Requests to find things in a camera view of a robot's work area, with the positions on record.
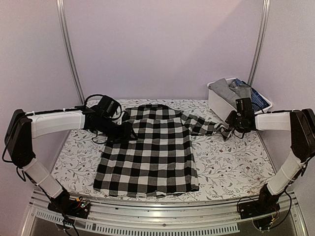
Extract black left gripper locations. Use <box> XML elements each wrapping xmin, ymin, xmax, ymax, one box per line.
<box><xmin>98</xmin><ymin>117</ymin><xmax>138</xmax><ymax>145</ymax></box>

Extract white plastic bin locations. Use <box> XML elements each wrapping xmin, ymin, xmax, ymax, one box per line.
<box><xmin>207</xmin><ymin>78</ymin><xmax>273</xmax><ymax>121</ymax></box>

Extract black white checkered shirt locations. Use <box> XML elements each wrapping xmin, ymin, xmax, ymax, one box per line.
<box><xmin>93</xmin><ymin>104</ymin><xmax>231</xmax><ymax>197</ymax></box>

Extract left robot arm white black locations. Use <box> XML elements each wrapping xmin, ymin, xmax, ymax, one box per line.
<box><xmin>3</xmin><ymin>95</ymin><xmax>137</xmax><ymax>213</ymax></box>

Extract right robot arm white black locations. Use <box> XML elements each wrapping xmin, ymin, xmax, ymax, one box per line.
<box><xmin>226</xmin><ymin>98</ymin><xmax>315</xmax><ymax>214</ymax></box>

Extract grey long sleeve shirt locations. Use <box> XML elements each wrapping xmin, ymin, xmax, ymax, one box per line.
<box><xmin>208</xmin><ymin>78</ymin><xmax>252</xmax><ymax>108</ymax></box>

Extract blue checkered shirt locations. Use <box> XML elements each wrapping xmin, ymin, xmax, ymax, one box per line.
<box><xmin>230</xmin><ymin>79</ymin><xmax>270</xmax><ymax>111</ymax></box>

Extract floral patterned table mat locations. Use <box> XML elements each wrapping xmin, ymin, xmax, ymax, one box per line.
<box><xmin>48</xmin><ymin>99</ymin><xmax>280</xmax><ymax>203</ymax></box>

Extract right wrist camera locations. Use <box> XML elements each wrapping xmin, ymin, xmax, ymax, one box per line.
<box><xmin>236</xmin><ymin>97</ymin><xmax>254</xmax><ymax>115</ymax></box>

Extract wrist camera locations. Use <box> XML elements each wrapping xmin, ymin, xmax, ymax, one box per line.
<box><xmin>97</xmin><ymin>95</ymin><xmax>119</xmax><ymax>117</ymax></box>
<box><xmin>236</xmin><ymin>97</ymin><xmax>254</xmax><ymax>115</ymax></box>

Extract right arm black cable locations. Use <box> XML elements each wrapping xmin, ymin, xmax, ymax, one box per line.
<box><xmin>231</xmin><ymin>98</ymin><xmax>271</xmax><ymax>140</ymax></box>

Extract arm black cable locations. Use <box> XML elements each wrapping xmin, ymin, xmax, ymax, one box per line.
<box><xmin>83</xmin><ymin>93</ymin><xmax>138</xmax><ymax>145</ymax></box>
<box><xmin>231</xmin><ymin>98</ymin><xmax>271</xmax><ymax>140</ymax></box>

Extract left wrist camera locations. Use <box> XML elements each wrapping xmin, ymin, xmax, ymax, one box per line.
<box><xmin>97</xmin><ymin>95</ymin><xmax>119</xmax><ymax>117</ymax></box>

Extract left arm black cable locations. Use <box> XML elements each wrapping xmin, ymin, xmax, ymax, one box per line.
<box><xmin>83</xmin><ymin>93</ymin><xmax>138</xmax><ymax>145</ymax></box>

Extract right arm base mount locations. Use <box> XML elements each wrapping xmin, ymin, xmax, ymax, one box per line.
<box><xmin>237</xmin><ymin>184</ymin><xmax>282</xmax><ymax>219</ymax></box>

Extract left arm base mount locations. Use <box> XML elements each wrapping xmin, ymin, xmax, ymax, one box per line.
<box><xmin>48</xmin><ymin>191</ymin><xmax>91</xmax><ymax>219</ymax></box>

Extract aluminium front rail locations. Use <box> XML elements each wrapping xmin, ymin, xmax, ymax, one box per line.
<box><xmin>21</xmin><ymin>191</ymin><xmax>311</xmax><ymax>236</ymax></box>

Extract right aluminium frame post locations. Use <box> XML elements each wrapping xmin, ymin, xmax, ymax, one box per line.
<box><xmin>248</xmin><ymin>0</ymin><xmax>271</xmax><ymax>86</ymax></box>

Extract aluminium frame post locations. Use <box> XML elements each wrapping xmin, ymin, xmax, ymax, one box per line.
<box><xmin>56</xmin><ymin>0</ymin><xmax>85</xmax><ymax>103</ymax></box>
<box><xmin>248</xmin><ymin>0</ymin><xmax>271</xmax><ymax>86</ymax></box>

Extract left aluminium frame post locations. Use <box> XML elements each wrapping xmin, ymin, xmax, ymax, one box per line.
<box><xmin>56</xmin><ymin>0</ymin><xmax>85</xmax><ymax>103</ymax></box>

